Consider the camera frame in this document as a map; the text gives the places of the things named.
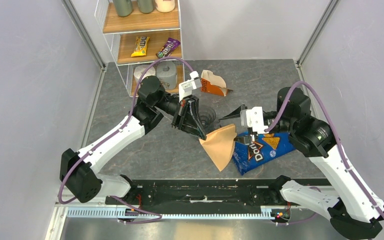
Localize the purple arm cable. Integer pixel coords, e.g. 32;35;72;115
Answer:
57;56;196;225
264;80;384;240

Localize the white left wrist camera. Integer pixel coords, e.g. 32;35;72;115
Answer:
178;71;202;102

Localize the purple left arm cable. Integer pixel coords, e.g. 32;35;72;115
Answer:
57;56;196;225

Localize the green bottle left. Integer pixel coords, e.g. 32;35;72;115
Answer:
112;0;133;17

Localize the white wire wooden shelf rack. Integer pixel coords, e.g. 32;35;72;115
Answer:
94;0;185;97

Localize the orange coffee filter package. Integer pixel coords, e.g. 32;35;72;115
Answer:
200;69;233;97

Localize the green bottle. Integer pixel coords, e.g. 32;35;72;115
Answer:
136;0;155;14
112;0;133;17

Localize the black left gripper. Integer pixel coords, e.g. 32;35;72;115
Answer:
154;92;207;141

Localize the yellow M&M's candy bag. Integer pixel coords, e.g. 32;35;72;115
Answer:
130;36;150;58

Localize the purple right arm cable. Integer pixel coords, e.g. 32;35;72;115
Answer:
264;80;384;240

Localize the purple M&M's candy bag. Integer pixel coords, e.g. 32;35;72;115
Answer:
155;37;181;59

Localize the aluminium rail frame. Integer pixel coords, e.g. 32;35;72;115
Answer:
44;171;365;240

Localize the black coffee dripper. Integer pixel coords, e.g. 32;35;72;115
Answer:
198;105;216;128

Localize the brown paper coffee filter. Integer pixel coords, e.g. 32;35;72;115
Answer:
199;124;237;172

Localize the blue Doritos chip bag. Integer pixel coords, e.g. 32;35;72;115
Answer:
232;132;296;176

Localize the green bottle middle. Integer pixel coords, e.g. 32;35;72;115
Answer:
136;0;155;14

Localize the cream pump lotion bottle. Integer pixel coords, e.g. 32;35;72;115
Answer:
154;0;176;13

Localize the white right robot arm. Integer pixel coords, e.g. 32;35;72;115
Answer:
227;85;384;240

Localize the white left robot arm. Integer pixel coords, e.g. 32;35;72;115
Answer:
59;71;207;205

